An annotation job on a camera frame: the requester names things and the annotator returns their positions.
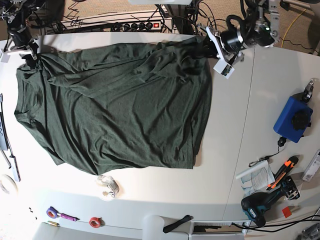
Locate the blue plastic box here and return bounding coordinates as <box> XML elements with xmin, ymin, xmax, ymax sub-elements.
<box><xmin>273</xmin><ymin>92</ymin><xmax>313</xmax><ymax>143</ymax></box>

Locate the white tape roll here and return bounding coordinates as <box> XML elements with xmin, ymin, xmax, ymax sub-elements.
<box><xmin>0</xmin><ymin>174</ymin><xmax>18</xmax><ymax>196</ymax></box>

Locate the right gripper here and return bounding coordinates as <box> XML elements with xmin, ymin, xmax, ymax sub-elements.
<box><xmin>0</xmin><ymin>28</ymin><xmax>39</xmax><ymax>69</ymax></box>

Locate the red square sticker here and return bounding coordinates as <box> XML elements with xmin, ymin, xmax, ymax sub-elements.
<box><xmin>282</xmin><ymin>206</ymin><xmax>292</xmax><ymax>218</ymax></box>

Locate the silver carabiner clip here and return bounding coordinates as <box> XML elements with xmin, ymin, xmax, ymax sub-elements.
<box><xmin>248</xmin><ymin>155</ymin><xmax>271</xmax><ymax>168</ymax></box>

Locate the black cordless drill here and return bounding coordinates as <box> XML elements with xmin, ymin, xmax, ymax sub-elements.
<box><xmin>241</xmin><ymin>176</ymin><xmax>300</xmax><ymax>228</ymax></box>

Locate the metal clamp tool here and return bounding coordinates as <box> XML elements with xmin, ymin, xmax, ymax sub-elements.
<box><xmin>302</xmin><ymin>78</ymin><xmax>315</xmax><ymax>103</ymax></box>

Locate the black power strip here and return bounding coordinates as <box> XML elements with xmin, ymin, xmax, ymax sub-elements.
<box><xmin>110</xmin><ymin>21</ymin><xmax>162</xmax><ymax>32</ymax></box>

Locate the dark green t-shirt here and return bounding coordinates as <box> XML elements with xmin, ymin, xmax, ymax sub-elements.
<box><xmin>14</xmin><ymin>37</ymin><xmax>212</xmax><ymax>175</ymax></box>

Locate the brass small cylinder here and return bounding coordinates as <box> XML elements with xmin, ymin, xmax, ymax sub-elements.
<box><xmin>47</xmin><ymin>221</ymin><xmax>60</xmax><ymax>227</ymax></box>

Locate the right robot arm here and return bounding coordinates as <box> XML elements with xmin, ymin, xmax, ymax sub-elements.
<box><xmin>0</xmin><ymin>0</ymin><xmax>45</xmax><ymax>69</ymax></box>

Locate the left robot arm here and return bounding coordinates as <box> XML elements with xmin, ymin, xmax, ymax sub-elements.
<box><xmin>194</xmin><ymin>0</ymin><xmax>280</xmax><ymax>79</ymax></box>

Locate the orange black utility knife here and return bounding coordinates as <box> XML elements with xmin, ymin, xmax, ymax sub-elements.
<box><xmin>265</xmin><ymin>155</ymin><xmax>299</xmax><ymax>191</ymax></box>

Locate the purple tape roll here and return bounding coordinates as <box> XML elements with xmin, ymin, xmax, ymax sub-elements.
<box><xmin>46</xmin><ymin>206</ymin><xmax>59</xmax><ymax>219</ymax></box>

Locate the white paper manual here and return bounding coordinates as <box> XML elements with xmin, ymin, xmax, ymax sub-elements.
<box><xmin>235</xmin><ymin>160</ymin><xmax>275</xmax><ymax>196</ymax></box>

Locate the red tape roll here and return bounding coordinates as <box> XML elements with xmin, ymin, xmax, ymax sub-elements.
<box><xmin>89</xmin><ymin>217</ymin><xmax>102</xmax><ymax>229</ymax></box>

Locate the black strap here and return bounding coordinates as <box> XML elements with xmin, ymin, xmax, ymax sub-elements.
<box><xmin>162</xmin><ymin>214</ymin><xmax>193</xmax><ymax>234</ymax></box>

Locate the yellow cable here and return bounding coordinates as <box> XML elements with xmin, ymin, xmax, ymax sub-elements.
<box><xmin>280</xmin><ymin>8</ymin><xmax>307</xmax><ymax>48</ymax></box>

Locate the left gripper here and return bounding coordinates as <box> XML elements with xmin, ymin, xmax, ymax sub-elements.
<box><xmin>192</xmin><ymin>23</ymin><xmax>245</xmax><ymax>79</ymax></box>

